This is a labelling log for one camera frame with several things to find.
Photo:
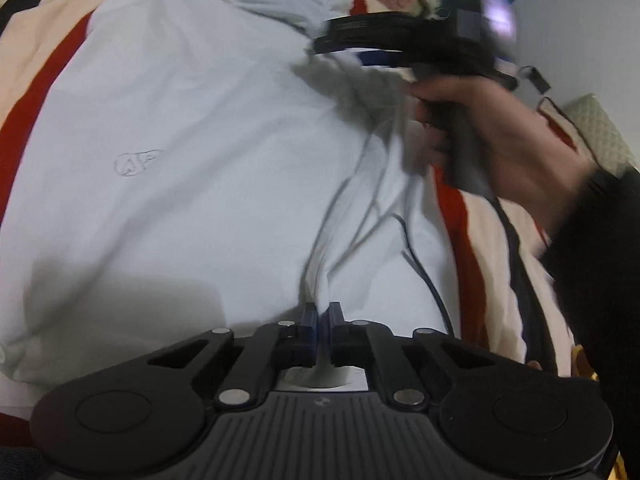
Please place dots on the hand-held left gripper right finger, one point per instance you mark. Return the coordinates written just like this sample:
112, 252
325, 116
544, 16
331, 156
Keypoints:
327, 340

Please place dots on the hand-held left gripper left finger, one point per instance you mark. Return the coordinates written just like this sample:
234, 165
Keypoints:
310, 340

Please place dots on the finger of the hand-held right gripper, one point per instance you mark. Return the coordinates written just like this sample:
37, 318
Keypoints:
377, 58

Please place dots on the pale blue shirt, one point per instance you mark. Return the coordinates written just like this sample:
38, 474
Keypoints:
200, 110

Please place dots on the person's right hand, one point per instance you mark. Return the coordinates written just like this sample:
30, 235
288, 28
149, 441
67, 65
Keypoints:
525, 145

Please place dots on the striped fleece blanket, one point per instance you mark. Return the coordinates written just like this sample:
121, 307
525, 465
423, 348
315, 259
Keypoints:
480, 260

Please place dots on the beige quilted cushion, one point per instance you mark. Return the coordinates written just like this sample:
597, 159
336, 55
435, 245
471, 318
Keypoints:
602, 132

